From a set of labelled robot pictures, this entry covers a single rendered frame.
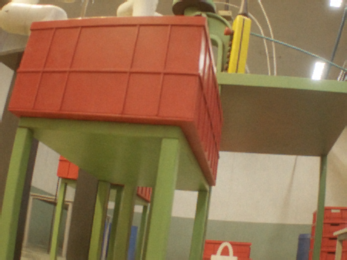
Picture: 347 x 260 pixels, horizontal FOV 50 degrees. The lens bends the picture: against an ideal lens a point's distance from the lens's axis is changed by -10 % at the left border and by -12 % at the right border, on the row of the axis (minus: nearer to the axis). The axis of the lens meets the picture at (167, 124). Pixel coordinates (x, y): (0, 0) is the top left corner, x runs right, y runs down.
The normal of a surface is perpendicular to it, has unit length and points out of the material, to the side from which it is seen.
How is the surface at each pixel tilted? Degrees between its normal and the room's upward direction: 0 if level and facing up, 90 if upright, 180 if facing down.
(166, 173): 90
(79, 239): 90
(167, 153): 90
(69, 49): 90
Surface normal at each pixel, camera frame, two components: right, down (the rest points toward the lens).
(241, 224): -0.19, -0.33
